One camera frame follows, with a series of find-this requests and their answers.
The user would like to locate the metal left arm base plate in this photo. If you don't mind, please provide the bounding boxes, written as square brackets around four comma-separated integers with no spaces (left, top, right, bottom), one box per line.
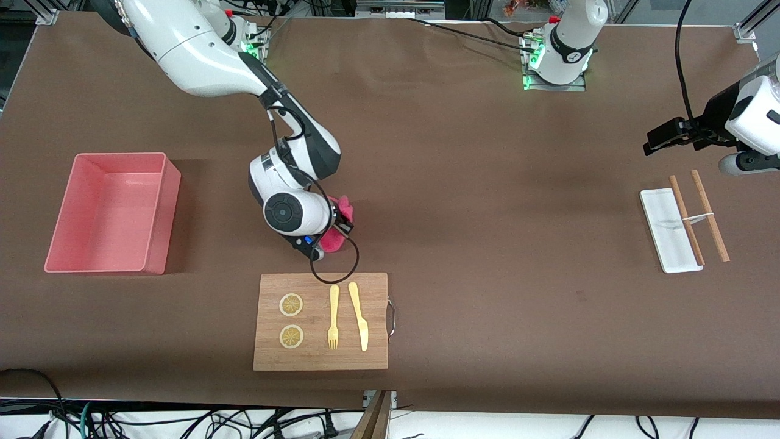
[522,34,587,92]

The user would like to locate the yellow plastic fork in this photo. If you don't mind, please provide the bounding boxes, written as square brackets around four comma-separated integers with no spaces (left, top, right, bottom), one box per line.
[327,285,340,351]

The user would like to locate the thick black floor cable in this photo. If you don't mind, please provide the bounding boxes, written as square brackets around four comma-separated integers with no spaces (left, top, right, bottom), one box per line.
[0,368,69,439]

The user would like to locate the grey power strip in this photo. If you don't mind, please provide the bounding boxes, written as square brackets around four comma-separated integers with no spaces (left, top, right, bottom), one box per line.
[356,0,445,19]

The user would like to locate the aluminium frame bracket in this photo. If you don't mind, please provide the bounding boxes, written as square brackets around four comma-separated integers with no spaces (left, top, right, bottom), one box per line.
[363,390,398,410]

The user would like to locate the brown wooden post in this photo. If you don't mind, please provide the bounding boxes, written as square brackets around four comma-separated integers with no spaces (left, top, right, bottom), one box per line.
[352,390,392,439]

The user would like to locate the long black table cable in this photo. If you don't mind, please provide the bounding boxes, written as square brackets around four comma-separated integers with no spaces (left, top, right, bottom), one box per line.
[407,17,537,55]

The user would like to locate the pink plastic bin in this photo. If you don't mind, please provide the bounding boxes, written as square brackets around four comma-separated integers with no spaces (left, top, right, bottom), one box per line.
[44,152,182,275]

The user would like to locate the wooden cutting board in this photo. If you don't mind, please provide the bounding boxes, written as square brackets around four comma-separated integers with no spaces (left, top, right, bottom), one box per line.
[253,273,389,371]

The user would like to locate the yellow plastic knife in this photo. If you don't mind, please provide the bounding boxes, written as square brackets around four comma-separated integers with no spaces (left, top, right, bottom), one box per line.
[348,282,369,352]

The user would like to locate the pink cloth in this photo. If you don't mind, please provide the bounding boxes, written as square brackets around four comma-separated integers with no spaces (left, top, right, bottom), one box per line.
[320,195,356,254]

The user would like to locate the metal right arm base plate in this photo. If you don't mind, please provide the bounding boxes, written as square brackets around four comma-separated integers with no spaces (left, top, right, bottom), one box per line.
[243,27,269,65]

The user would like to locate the white rack base tray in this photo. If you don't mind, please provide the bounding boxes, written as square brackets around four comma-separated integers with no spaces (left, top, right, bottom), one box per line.
[640,188,703,274]

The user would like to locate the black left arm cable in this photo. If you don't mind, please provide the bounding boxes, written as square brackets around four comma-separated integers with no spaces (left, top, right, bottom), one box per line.
[674,0,702,132]

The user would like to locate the short black table cable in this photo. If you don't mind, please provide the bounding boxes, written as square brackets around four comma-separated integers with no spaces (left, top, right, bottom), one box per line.
[481,17,540,40]

